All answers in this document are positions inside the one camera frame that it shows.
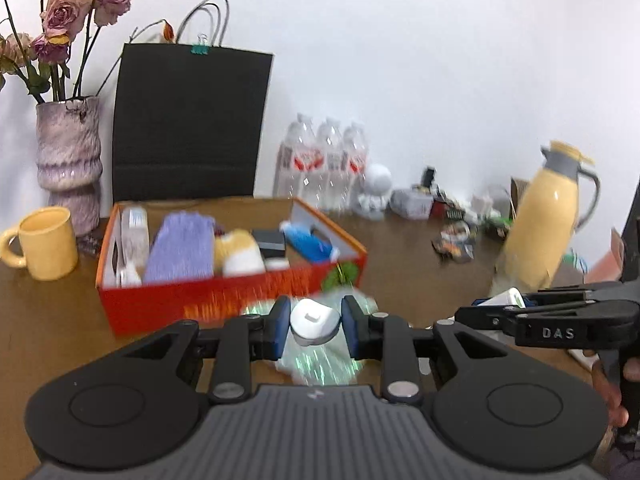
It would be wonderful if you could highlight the iridescent plastic bag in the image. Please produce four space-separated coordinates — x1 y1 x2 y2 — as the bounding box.
267 286 378 386

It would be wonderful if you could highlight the purple knitted cloth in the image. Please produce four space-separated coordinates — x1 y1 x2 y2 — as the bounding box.
142 211 215 285

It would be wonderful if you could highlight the white clear bottle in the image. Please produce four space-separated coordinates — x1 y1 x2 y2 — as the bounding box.
118 206 150 287

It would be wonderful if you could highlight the person right hand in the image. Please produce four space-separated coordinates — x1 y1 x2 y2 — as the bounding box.
591 358 640 428

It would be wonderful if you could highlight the yellow thermos jug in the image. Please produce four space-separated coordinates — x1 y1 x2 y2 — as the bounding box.
490 140 601 296

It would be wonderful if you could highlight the round snack packet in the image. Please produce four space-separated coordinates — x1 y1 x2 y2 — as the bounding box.
432 221 476 263

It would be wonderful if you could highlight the yellow white plush toy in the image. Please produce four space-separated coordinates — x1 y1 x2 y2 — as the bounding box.
214 230 266 278

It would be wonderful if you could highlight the blue white tube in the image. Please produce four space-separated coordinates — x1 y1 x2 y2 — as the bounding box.
279 221 341 264

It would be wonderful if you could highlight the small black box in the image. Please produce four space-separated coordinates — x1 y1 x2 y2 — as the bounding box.
250 229 286 259

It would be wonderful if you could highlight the orange cardboard shoe box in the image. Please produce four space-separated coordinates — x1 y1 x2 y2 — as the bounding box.
96 197 367 336

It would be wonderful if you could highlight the small grey white box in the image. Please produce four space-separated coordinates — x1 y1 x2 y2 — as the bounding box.
390 188 434 220

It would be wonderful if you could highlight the white astronaut figurine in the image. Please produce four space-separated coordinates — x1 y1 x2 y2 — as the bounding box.
352 162 393 221

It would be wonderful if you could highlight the dark perfume bottle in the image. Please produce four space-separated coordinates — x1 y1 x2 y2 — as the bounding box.
420 167 436 190

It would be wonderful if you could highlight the pack of water bottles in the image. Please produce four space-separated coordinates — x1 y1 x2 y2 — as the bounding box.
273 113 369 212

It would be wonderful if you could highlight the dark small card packet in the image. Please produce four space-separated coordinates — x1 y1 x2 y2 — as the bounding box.
76 233 103 258

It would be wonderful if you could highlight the yellow ceramic mug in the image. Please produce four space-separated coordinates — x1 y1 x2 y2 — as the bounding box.
1 206 78 282

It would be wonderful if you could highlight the black paper bag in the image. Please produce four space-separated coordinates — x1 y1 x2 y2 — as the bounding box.
112 44 273 202

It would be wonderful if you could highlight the purple ceramic vase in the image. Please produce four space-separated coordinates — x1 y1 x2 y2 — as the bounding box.
36 96 103 237

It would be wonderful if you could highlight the teal binder clip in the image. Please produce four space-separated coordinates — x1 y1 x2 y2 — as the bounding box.
191 34 209 55

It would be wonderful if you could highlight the dried pink roses bouquet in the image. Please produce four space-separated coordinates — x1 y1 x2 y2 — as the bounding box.
0 0 177 106

